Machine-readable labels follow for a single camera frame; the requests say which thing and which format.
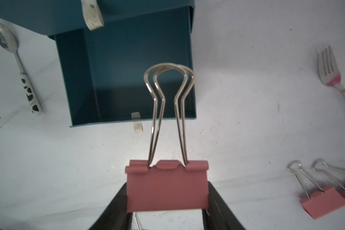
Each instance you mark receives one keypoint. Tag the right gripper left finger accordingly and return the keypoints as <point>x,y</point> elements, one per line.
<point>115,216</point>

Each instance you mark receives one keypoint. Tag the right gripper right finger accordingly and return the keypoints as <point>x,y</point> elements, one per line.
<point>218,216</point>

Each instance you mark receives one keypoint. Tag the pink clip top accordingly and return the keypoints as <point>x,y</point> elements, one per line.
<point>169,184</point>

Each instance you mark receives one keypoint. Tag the teal bottom drawer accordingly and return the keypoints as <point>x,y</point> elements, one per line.
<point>103,69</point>

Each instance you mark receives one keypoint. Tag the teal drawer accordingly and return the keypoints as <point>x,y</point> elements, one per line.
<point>103,69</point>
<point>55,17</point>

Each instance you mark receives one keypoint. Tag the pink clip right pair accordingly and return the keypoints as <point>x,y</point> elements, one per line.
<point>321,202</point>

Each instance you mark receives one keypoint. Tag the metal spoon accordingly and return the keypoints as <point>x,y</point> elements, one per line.
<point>9,42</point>

